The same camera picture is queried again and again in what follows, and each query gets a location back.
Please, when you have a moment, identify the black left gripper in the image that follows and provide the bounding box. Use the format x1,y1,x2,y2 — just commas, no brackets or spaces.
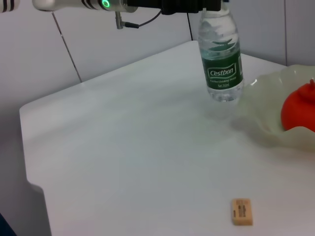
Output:
126,0,221,14

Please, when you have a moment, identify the clear green-label water bottle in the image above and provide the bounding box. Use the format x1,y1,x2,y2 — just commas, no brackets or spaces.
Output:
198,8,245,103

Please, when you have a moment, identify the small beige eraser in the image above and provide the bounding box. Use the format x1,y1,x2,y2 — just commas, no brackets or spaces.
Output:
231,198,254,227

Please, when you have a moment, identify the translucent wavy fruit plate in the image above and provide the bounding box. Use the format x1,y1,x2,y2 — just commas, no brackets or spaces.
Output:
230,64,315,153

